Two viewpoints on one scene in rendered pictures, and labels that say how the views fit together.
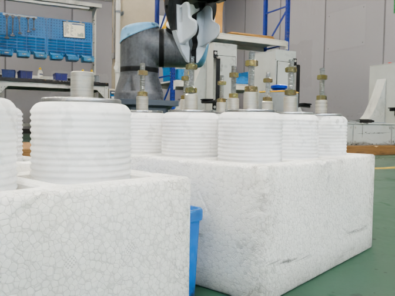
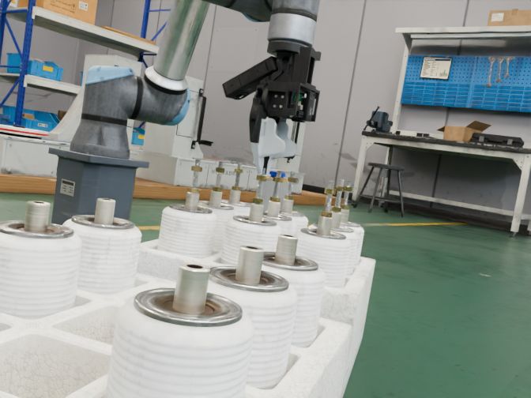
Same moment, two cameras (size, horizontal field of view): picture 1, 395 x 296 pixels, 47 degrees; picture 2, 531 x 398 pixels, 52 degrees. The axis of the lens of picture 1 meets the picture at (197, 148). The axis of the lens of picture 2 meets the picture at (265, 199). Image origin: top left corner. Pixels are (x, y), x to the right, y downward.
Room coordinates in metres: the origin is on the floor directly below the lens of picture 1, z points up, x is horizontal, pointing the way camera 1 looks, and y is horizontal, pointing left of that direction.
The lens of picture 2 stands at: (-0.08, 0.40, 0.36)
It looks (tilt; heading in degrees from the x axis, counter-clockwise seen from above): 4 degrees down; 334
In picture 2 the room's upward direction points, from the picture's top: 9 degrees clockwise
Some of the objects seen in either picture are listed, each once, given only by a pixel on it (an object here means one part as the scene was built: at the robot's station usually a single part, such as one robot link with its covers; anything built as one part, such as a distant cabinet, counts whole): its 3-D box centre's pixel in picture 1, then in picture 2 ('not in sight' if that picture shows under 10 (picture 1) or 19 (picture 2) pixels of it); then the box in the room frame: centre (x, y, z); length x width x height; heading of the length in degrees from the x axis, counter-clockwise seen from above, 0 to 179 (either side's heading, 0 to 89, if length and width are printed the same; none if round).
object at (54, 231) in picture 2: not in sight; (35, 230); (0.53, 0.37, 0.25); 0.08 x 0.08 x 0.01
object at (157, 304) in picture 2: not in sight; (188, 307); (0.28, 0.28, 0.25); 0.08 x 0.08 x 0.01
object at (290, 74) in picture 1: (290, 81); (338, 199); (0.77, -0.15, 0.30); 0.01 x 0.01 x 0.08
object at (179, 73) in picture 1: (181, 74); (35, 67); (6.22, 0.23, 0.89); 0.50 x 0.38 x 0.21; 29
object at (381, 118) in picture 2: not in sight; (379, 121); (4.43, -2.87, 0.87); 0.41 x 0.17 x 0.25; 117
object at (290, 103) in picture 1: (290, 106); (334, 221); (0.77, -0.15, 0.26); 0.02 x 0.02 x 0.03
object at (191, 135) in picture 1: (190, 167); (246, 273); (0.76, 0.01, 0.16); 0.10 x 0.10 x 0.18
